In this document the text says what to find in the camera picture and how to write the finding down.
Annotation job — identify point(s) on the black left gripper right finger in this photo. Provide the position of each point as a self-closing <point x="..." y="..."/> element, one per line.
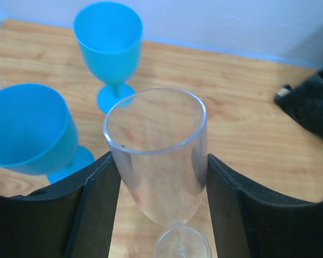
<point x="251" y="220"/>

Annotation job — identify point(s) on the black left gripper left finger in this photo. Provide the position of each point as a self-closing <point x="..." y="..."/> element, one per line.
<point x="73" y="217"/>

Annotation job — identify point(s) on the blue wine glass front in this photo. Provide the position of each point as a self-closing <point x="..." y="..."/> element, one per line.
<point x="38" y="135"/>

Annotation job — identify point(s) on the blue wine glass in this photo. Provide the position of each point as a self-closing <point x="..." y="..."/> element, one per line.
<point x="109" y="36"/>
<point x="38" y="135"/>

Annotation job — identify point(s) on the clear wine glass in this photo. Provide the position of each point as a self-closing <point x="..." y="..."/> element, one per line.
<point x="158" y="140"/>

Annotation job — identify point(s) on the black floral blanket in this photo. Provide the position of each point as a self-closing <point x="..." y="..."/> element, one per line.
<point x="304" y="103"/>

